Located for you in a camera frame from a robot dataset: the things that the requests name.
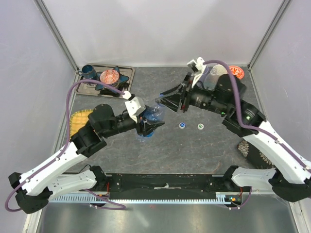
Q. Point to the red white floral bowl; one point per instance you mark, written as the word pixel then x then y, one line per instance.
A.
pixel 237 71

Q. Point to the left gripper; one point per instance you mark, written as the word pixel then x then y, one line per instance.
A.
pixel 149 125

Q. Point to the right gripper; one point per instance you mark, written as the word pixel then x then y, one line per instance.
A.
pixel 174 101

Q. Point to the blue ceramic cup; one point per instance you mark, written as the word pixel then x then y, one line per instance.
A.
pixel 88 72

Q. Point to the purple plastic cup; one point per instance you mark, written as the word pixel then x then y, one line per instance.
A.
pixel 201 80

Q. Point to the blue star-shaped dish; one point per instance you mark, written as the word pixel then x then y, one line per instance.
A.
pixel 122 83

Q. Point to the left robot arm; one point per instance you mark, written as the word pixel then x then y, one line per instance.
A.
pixel 34 189

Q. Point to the metal tray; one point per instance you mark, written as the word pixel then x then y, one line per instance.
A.
pixel 89 88

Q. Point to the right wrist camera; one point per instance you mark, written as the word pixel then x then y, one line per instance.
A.
pixel 199 69

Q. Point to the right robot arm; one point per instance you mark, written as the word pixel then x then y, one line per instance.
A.
pixel 290 178

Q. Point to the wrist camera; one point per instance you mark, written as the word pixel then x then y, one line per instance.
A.
pixel 199 69
pixel 135 106

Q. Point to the blue cable duct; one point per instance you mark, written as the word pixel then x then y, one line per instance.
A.
pixel 89 198

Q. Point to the red patterned bowl on tray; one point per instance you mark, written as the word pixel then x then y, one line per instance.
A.
pixel 110 77

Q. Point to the yellow woven plate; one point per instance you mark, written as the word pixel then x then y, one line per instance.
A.
pixel 78 120

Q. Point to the Pocari Sweat bottle cap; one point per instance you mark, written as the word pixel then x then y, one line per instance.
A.
pixel 182 125

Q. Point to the green white bottle cap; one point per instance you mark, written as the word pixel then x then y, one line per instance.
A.
pixel 200 126

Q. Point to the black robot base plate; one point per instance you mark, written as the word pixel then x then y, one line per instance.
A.
pixel 166 186

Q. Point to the black floral rectangular dish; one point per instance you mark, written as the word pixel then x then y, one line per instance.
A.
pixel 256 158

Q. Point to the blue water bottle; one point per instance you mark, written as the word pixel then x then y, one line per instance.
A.
pixel 154 112

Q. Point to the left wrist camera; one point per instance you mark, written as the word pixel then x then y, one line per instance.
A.
pixel 135 106

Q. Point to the clear Pocari Sweat bottle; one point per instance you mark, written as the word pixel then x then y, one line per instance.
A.
pixel 213 76

